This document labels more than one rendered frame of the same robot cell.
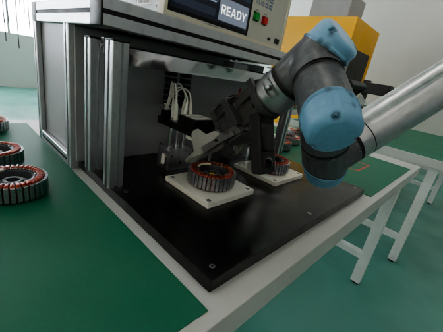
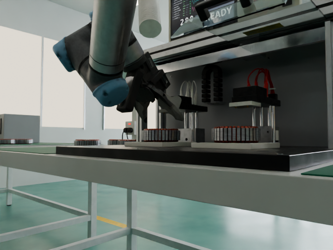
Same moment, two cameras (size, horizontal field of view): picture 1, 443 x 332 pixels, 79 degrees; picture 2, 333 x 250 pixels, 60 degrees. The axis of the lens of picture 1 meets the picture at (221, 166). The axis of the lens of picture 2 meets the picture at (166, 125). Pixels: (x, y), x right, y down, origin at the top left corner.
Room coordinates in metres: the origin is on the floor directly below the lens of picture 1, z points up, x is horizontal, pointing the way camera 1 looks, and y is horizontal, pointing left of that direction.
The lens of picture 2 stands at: (0.61, -0.82, 0.79)
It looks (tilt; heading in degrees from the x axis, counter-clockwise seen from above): 3 degrees up; 91
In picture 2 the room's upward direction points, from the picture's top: straight up
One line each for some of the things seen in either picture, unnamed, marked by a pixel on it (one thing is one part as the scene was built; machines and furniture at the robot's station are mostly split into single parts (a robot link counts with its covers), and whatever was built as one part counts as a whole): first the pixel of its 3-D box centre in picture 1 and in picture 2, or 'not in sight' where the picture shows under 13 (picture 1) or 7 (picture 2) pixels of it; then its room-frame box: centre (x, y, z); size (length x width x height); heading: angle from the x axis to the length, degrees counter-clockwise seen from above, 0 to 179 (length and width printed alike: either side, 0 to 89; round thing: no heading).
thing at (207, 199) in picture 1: (209, 184); (160, 144); (0.58, 0.02, 0.78); 0.15 x 0.15 x 0.01; 48
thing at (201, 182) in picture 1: (211, 175); (160, 135); (0.58, 0.02, 0.80); 0.11 x 0.11 x 0.04
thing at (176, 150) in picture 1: (175, 156); (191, 136); (0.68, 0.13, 0.80); 0.08 x 0.05 x 0.06; 138
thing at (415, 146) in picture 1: (373, 168); not in sight; (2.58, -1.49, 0.37); 1.85 x 1.10 x 0.75; 138
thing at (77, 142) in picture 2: not in sight; (87, 143); (0.25, 0.42, 0.77); 0.11 x 0.11 x 0.04
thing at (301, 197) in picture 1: (237, 180); (197, 150); (0.68, -0.05, 0.76); 0.64 x 0.47 x 0.02; 138
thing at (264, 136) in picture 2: (235, 148); (261, 136); (0.86, -0.03, 0.80); 0.08 x 0.05 x 0.06; 138
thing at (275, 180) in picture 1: (268, 170); (235, 145); (0.76, -0.14, 0.78); 0.15 x 0.15 x 0.01; 48
